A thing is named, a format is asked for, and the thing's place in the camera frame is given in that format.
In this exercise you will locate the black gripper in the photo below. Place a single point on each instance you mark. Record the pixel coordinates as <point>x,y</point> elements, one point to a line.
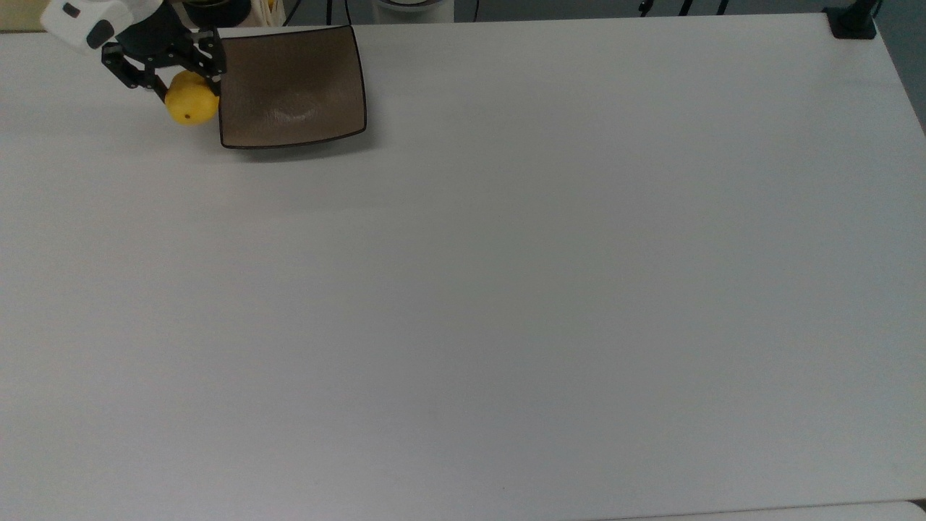
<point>159,36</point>

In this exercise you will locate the yellow lemon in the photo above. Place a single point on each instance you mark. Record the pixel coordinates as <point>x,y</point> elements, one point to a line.
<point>192,103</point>

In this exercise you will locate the brown square ceramic plate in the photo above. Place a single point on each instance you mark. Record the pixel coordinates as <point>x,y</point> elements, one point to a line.
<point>293,87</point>

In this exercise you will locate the black clamp stand base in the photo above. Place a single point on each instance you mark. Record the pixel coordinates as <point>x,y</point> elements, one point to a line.
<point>852,22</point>

